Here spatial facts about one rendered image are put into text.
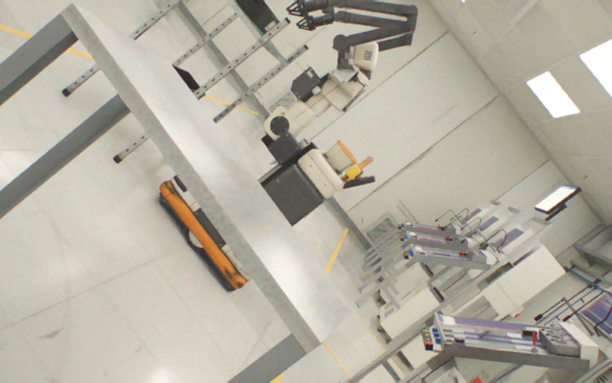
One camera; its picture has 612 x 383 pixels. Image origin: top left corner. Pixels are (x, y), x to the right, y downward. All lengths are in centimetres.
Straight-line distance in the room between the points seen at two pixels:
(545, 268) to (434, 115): 449
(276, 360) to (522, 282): 607
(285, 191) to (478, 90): 771
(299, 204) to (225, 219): 253
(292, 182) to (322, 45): 761
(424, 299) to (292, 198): 357
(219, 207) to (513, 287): 609
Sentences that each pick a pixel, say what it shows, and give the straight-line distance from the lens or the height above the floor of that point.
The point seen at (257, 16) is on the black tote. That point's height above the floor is 99.
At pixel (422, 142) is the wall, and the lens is 1107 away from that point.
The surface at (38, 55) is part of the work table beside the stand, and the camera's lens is 134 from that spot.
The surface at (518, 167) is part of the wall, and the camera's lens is 1123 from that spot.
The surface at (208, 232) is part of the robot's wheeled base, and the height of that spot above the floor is 13.
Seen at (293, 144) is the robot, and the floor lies 73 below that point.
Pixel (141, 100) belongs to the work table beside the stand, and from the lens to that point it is 124.
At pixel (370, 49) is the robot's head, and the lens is 387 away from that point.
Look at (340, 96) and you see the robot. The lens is 388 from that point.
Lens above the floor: 105
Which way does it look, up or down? 6 degrees down
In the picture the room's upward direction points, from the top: 52 degrees clockwise
